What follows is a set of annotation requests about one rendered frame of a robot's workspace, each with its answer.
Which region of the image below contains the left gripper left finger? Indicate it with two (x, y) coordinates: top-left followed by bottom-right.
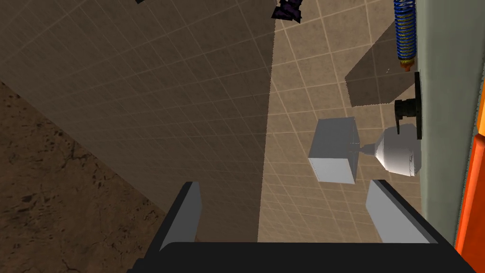
(145, 181), (203, 252)

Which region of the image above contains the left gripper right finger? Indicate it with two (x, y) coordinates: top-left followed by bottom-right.
(365, 179), (456, 247)

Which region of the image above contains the orange panel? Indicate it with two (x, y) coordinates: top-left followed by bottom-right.
(454, 62), (485, 273)

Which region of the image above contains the pale grey door leaf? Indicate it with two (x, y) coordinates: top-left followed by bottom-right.
(414, 0), (485, 248)

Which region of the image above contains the black door latch lever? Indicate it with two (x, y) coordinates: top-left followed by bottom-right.
(394, 71), (423, 141)

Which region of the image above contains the blue coil spring doorstop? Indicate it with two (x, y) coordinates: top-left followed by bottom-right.
(393, 0), (418, 73)

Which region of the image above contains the dark purple crumpled object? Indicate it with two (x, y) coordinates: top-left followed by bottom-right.
(270, 0), (304, 24)

